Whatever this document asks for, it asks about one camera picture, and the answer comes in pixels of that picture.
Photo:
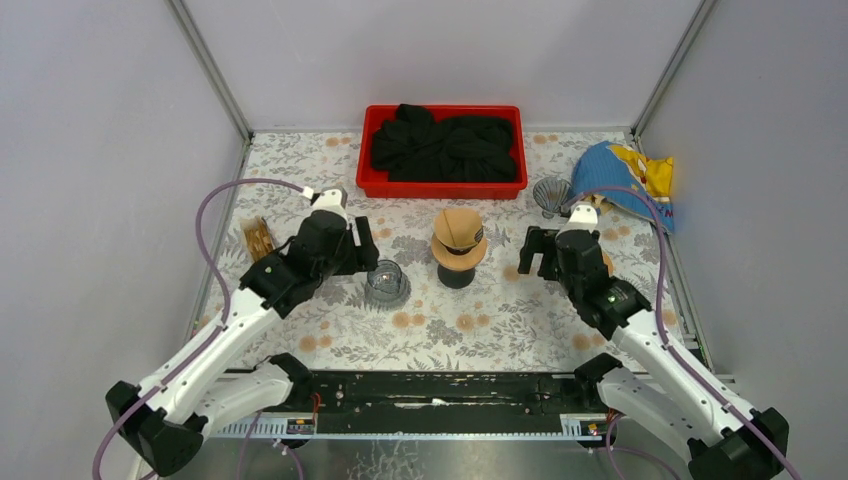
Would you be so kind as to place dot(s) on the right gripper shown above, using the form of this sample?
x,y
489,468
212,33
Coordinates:
x,y
538,240

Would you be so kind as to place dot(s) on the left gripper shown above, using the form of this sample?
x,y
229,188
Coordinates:
x,y
362,244

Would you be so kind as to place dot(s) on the clear glass carafe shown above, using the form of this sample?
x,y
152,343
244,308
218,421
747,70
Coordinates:
x,y
387,287

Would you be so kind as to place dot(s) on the grey glass dripper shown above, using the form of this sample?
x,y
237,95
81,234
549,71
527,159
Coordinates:
x,y
551,194

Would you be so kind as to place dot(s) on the wooden ring holder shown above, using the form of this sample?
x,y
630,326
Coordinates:
x,y
608,263
458,262

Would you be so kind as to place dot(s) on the single brown paper filter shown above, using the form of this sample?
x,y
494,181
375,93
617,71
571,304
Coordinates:
x,y
455,227

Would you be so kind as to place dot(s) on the dark red glass carafe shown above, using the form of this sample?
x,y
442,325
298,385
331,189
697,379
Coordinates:
x,y
455,279

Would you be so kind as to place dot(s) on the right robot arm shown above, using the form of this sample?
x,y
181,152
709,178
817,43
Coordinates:
x,y
716,432

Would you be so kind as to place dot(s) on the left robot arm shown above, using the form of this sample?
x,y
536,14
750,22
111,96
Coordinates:
x,y
168,415

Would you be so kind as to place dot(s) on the blue and yellow cloth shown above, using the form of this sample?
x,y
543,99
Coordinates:
x,y
608,164

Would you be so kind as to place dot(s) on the black cloth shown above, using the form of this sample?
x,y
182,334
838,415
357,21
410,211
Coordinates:
x,y
416,147

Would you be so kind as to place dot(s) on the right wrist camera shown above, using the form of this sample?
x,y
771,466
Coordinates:
x,y
583,216

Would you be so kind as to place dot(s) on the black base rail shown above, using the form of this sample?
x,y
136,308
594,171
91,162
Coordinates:
x,y
444,405

